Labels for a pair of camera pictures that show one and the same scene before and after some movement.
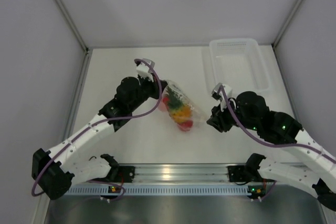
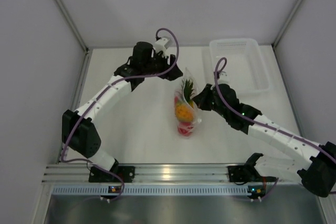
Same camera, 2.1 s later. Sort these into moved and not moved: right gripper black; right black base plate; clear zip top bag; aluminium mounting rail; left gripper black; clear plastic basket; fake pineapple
Moved: right gripper black; clear zip top bag; left gripper black; fake pineapple
Not moved: clear plastic basket; right black base plate; aluminium mounting rail
